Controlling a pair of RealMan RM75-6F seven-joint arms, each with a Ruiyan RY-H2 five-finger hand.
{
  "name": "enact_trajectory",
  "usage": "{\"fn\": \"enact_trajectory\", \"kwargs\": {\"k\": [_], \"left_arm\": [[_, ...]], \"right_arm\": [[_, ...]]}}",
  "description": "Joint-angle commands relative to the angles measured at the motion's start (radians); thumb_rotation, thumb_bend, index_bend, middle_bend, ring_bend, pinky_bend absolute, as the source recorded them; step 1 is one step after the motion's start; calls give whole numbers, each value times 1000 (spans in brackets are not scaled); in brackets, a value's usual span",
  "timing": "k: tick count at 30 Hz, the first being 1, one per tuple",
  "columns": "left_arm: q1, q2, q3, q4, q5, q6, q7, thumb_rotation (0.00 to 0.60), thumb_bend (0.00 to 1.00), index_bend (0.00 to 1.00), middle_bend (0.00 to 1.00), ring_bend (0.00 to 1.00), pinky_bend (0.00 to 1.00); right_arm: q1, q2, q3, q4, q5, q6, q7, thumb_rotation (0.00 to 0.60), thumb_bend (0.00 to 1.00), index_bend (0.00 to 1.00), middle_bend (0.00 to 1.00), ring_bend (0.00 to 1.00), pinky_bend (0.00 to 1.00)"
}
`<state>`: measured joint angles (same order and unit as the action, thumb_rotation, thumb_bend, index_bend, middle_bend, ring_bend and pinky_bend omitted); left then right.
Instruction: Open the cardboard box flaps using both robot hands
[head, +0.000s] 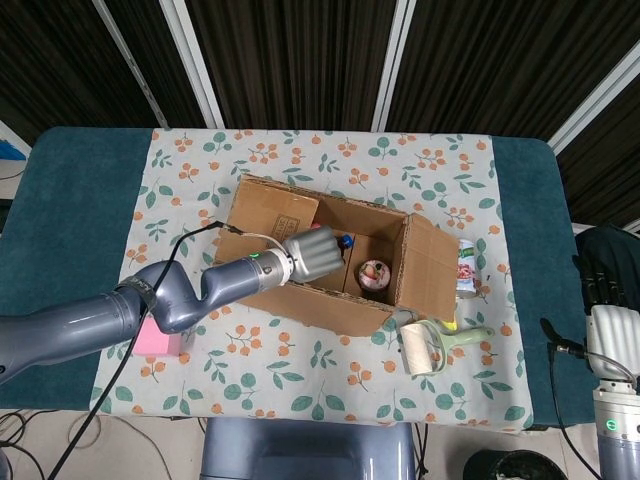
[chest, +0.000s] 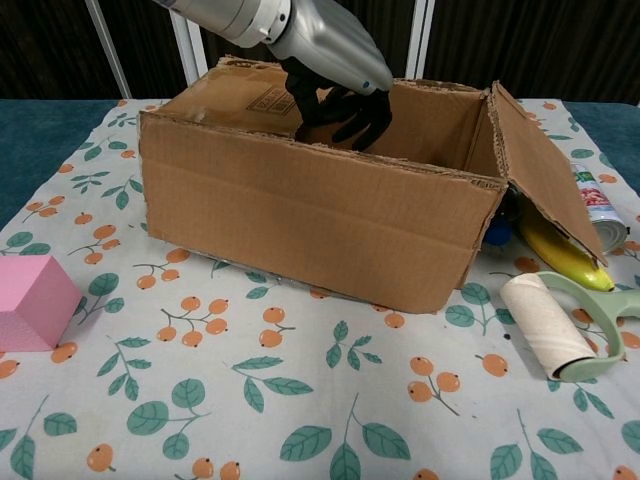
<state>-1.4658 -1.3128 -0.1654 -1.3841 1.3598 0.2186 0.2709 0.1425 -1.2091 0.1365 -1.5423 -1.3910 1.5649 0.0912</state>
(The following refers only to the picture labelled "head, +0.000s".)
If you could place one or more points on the black waste bin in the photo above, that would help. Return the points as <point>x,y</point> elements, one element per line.
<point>520,465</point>

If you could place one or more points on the floral leaf print tablecloth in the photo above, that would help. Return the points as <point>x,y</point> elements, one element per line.
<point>325,370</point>

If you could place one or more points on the white window frame bar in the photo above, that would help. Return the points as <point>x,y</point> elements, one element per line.
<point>394,65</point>
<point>132,65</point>
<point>600,102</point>
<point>194,65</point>

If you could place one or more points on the pink foam cube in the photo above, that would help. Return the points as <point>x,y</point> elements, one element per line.
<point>155,345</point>

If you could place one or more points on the dark cola bottle blue label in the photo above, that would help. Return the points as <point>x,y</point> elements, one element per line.
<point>346,242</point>

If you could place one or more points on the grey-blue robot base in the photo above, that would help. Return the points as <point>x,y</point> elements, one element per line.
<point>300,450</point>

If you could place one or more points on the teal table cover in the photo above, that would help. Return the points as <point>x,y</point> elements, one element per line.
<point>75,200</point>

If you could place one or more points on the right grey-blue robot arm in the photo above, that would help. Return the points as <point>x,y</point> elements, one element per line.
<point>617,440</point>

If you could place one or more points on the blue and white object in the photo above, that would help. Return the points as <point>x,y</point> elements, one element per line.
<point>10,150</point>

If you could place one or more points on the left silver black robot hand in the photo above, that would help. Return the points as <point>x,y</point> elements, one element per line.
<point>315,252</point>

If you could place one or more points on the dark cloth-covered object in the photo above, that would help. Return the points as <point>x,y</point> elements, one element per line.
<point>610,245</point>

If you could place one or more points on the white metal rail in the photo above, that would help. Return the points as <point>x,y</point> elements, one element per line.
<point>582,228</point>

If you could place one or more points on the yellow banana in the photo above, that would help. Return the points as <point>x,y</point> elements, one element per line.
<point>450,326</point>

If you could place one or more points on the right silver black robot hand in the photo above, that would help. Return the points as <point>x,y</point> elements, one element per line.
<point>612,340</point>

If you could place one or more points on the green lint roller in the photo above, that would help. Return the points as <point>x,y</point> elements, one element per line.
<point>417,350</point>

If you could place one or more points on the round pink-lidded jar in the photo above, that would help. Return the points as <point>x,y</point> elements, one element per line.
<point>373,276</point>

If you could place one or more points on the brown cardboard box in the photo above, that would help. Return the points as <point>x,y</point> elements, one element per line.
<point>430,270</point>

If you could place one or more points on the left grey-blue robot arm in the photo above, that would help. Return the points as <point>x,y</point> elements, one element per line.
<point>75,330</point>

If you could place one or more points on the white can red fruit print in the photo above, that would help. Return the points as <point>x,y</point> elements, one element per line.
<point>466,275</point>

